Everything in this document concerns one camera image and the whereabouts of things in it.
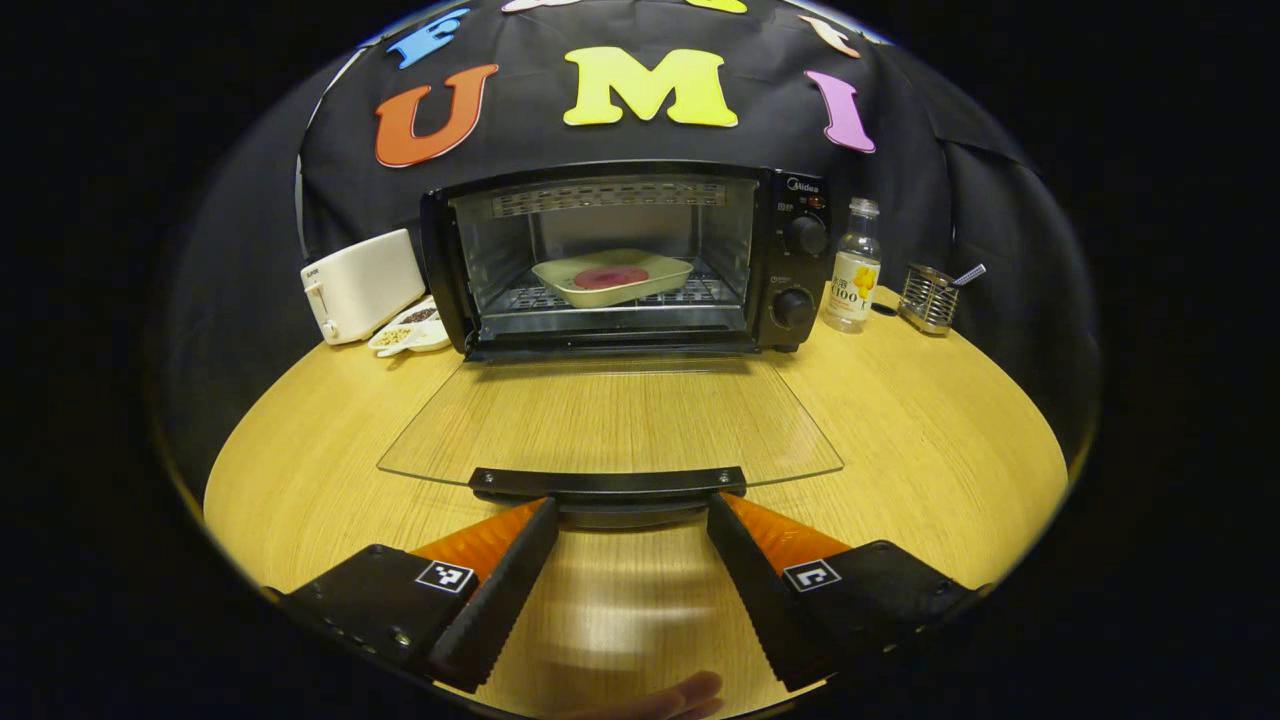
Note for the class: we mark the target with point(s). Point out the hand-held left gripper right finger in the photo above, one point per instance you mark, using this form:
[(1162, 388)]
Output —
[(765, 610)]

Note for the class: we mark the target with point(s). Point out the pink round meat slice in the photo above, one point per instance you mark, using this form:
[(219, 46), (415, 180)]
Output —
[(610, 277)]

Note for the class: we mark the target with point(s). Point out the white divided snack plate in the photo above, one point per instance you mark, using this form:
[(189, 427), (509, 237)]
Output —
[(425, 338)]

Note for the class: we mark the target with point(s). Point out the white toaster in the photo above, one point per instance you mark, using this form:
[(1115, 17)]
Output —
[(360, 285)]

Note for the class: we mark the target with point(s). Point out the metal mesh utensil holder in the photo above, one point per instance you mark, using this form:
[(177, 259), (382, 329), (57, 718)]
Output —
[(928, 300)]

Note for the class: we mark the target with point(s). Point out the black backdrop cloth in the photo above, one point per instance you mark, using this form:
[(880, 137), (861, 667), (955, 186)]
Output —
[(530, 140)]

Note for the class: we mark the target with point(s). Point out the white rectangular food tray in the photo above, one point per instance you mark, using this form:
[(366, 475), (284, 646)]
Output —
[(660, 272)]

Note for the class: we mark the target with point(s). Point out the clear glass bottle yellow label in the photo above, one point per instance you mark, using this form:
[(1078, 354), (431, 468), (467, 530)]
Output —
[(852, 290)]

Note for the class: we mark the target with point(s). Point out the black electric oven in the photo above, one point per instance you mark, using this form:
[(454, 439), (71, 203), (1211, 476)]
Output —
[(795, 270)]

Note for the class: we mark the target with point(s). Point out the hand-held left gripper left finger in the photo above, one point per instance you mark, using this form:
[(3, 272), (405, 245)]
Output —
[(505, 610)]

